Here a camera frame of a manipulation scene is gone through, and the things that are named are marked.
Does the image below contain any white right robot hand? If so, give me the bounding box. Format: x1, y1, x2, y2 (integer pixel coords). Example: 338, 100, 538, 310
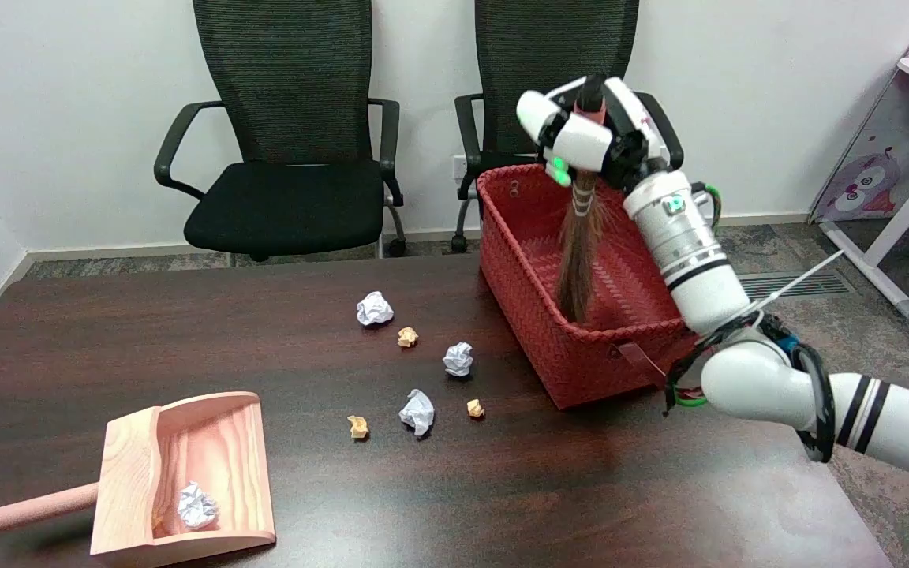
516, 75, 686, 195

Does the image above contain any brown straw hand broom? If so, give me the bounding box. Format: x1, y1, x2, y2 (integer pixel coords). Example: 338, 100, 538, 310
555, 75, 609, 324

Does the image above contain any white paper ball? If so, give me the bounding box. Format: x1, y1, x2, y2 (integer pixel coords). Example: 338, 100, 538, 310
398, 389, 436, 438
178, 482, 219, 530
356, 291, 395, 327
443, 342, 475, 378

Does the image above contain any wooden dustpan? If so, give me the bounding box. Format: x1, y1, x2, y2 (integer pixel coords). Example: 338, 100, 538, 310
0, 392, 276, 567

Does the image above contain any black mesh office chair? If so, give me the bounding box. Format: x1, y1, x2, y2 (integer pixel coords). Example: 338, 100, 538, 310
452, 0, 684, 253
154, 0, 407, 263

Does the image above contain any red woven basket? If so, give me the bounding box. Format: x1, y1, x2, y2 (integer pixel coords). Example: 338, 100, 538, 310
476, 163, 700, 411

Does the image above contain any white zip tie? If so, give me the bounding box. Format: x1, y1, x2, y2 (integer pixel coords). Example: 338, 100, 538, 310
746, 248, 846, 312

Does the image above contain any floor vent grille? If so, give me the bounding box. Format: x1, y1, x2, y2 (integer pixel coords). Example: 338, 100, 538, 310
739, 271, 858, 301

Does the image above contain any thin black cable loop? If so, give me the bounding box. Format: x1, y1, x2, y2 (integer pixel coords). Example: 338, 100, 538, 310
790, 343, 836, 464

